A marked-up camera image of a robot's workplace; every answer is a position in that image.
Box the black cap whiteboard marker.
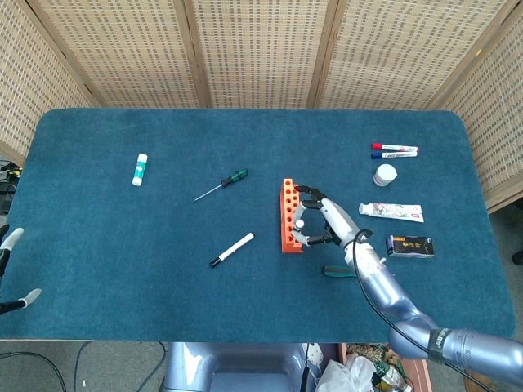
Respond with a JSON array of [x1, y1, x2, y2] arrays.
[[208, 231, 257, 270]]

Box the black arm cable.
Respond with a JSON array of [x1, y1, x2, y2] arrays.
[[351, 229, 503, 392]]

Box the black electrical equipment pile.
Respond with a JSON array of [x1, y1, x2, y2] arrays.
[[0, 161, 22, 216]]

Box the woven bamboo folding screen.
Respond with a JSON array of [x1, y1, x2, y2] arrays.
[[0, 0, 523, 214]]

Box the black floor cable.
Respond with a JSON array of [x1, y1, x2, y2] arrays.
[[0, 350, 67, 392], [134, 341, 168, 392]]

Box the blue cap whiteboard marker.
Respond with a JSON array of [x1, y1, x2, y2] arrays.
[[370, 149, 420, 160]]

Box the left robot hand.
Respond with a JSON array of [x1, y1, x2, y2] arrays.
[[0, 223, 42, 315]]

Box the green black striped screwdriver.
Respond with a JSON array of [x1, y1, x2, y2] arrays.
[[192, 167, 250, 203]]

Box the pink waste bin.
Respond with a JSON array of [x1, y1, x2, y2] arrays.
[[338, 342, 429, 392]]

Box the blue carpet table mat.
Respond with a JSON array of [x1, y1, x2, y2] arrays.
[[0, 108, 516, 343]]

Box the white green glue stick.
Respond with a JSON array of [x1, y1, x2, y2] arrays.
[[131, 153, 148, 187]]

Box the white toothpaste tube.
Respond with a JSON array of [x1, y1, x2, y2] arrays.
[[358, 202, 425, 224]]

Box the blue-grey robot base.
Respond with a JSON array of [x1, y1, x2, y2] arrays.
[[163, 341, 316, 392]]

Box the dark green handle screwdriver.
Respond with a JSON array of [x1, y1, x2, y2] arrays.
[[321, 265, 359, 279]]

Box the white plastic bag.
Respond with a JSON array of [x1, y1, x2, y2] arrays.
[[316, 354, 376, 392]]

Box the white round jar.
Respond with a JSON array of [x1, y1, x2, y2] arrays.
[[372, 163, 398, 188]]

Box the black purple carton box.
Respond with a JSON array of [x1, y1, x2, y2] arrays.
[[386, 234, 436, 259]]

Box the orange tool holder block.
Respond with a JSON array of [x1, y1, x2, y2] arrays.
[[279, 177, 306, 255]]

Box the red cap whiteboard marker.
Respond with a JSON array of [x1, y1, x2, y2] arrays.
[[370, 142, 419, 153]]

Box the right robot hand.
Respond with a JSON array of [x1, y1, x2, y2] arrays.
[[290, 184, 364, 248]]

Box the blue floor cable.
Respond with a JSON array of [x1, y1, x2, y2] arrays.
[[73, 341, 97, 387]]

